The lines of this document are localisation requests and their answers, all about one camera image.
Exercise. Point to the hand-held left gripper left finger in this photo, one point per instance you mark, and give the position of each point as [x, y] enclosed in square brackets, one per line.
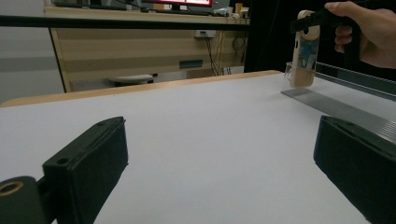
[87, 168]

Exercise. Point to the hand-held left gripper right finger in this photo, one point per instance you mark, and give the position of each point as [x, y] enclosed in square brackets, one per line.
[358, 165]

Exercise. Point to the beige phone case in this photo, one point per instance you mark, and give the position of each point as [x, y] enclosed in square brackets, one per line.
[303, 74]

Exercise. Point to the clear plastic package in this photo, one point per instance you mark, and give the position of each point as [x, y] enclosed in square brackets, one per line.
[342, 110]

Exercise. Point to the black curtain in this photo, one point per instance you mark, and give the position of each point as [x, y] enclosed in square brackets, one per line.
[271, 40]

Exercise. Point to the grey round stool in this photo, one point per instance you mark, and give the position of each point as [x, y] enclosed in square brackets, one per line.
[130, 80]

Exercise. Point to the white power outlet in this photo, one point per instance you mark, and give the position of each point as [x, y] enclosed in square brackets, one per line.
[205, 33]

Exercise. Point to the white table board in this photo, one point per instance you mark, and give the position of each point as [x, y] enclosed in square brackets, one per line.
[202, 140]

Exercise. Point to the dark desk label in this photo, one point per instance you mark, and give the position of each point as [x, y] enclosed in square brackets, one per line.
[190, 64]

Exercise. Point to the wooden desk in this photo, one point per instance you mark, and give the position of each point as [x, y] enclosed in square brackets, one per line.
[124, 46]

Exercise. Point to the computer monitor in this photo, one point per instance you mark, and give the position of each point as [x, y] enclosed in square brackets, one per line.
[177, 3]

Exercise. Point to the white cabinet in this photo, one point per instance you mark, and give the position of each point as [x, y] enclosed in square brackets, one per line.
[25, 46]

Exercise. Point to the dark keyboard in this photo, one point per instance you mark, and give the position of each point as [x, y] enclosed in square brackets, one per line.
[90, 6]

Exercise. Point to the aluminium rail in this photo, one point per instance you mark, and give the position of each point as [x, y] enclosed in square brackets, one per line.
[358, 79]

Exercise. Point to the black horizontal frame bar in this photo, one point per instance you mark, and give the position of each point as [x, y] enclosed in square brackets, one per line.
[93, 22]

